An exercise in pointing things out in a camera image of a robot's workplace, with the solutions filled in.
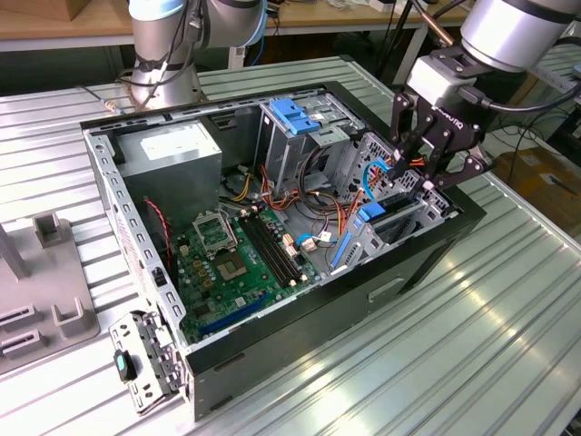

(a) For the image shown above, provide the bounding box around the metal socket cover frame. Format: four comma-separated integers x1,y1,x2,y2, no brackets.
192,210,239,259

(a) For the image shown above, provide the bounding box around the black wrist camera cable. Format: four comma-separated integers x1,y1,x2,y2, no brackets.
461,84,581,114

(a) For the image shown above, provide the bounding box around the black loose robot cable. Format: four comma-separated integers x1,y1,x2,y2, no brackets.
79,84,137,114

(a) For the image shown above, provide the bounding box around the red black fan wire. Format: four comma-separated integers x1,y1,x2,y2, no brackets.
143,195,172,272

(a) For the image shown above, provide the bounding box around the grey parts rack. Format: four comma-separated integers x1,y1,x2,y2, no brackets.
0,212,102,376

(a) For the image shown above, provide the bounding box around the silver disk bay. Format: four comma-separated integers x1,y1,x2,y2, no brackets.
327,131,460,278

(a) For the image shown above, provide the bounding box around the hard disk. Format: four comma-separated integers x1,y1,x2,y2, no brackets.
330,193,426,272

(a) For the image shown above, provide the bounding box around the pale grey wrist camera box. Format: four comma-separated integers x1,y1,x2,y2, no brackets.
405,56,476,110

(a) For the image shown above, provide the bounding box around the wooden desk with white frame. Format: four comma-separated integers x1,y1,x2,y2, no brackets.
0,0,473,87

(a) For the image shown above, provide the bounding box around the large brown cardboard box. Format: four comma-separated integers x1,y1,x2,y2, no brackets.
492,147,581,233

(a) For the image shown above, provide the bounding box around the black case fan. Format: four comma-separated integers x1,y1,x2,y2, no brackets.
139,194,177,276

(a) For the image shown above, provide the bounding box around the blue expansion slot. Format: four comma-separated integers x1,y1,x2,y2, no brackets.
198,292,271,338

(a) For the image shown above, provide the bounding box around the metal slat side table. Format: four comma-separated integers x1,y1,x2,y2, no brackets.
533,43,581,96

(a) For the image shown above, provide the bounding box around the small brown cardboard box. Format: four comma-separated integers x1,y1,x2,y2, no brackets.
67,0,133,22

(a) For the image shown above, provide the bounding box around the black latch with teal button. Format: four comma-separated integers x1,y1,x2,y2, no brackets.
113,348,140,385

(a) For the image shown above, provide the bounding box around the CPU socket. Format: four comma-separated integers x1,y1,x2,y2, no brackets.
213,252,251,283

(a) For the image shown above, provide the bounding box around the blue plastic drive latch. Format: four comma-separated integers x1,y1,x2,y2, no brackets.
268,98,323,137

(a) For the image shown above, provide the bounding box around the black RAM slot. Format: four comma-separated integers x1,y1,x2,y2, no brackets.
244,214,295,286
256,211,306,280
251,213,300,282
239,216,289,288

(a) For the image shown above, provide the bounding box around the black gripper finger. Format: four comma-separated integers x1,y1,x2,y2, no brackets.
420,151,497,193
389,92,438,182

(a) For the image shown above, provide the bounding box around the multicoloured power wire bundle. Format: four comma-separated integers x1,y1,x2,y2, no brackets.
218,144,364,255

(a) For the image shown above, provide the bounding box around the silver power supply box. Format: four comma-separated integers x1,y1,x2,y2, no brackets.
115,120,224,220

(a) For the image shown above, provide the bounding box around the black open PC case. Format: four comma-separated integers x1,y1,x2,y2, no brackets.
79,80,487,422

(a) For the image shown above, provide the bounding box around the hinged metal case bracket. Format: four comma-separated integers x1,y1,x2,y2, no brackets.
108,308,190,417

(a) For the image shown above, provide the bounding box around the blue motherboard data wire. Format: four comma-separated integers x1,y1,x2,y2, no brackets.
297,232,340,250

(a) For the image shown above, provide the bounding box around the green motherboard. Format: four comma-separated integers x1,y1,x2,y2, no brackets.
171,203,324,346

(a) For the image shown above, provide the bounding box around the silver drive cage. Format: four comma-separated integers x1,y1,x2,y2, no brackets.
252,86,368,194

